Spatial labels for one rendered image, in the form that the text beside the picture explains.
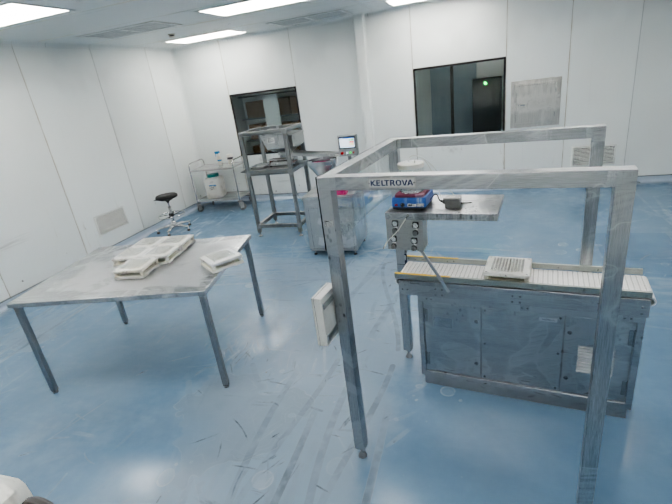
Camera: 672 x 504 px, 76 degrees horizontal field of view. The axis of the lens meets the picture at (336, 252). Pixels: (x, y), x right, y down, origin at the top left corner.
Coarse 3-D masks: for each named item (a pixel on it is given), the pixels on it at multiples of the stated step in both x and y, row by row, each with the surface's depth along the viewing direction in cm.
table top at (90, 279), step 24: (216, 240) 384; (240, 240) 376; (72, 264) 372; (96, 264) 364; (168, 264) 343; (192, 264) 336; (48, 288) 326; (72, 288) 320; (96, 288) 315; (120, 288) 309; (144, 288) 304; (168, 288) 298; (192, 288) 293
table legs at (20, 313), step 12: (252, 264) 393; (252, 276) 398; (204, 300) 292; (24, 312) 316; (120, 312) 428; (204, 312) 296; (24, 324) 316; (216, 336) 306; (36, 348) 324; (216, 348) 307; (216, 360) 311; (48, 372) 333; (48, 384) 336; (228, 384) 321
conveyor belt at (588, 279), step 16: (416, 272) 274; (432, 272) 271; (448, 272) 268; (464, 272) 265; (480, 272) 263; (544, 272) 253; (560, 272) 250; (576, 272) 248; (624, 288) 225; (640, 288) 223
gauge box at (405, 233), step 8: (400, 224) 250; (408, 224) 248; (424, 224) 250; (400, 232) 252; (408, 232) 250; (424, 232) 251; (400, 240) 254; (408, 240) 252; (424, 240) 252; (400, 248) 256; (408, 248) 254; (424, 248) 252
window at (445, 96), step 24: (432, 72) 679; (456, 72) 670; (480, 72) 660; (504, 72) 651; (432, 96) 693; (456, 96) 683; (480, 96) 673; (504, 96) 663; (432, 120) 707; (456, 120) 697; (480, 120) 686; (504, 120) 676
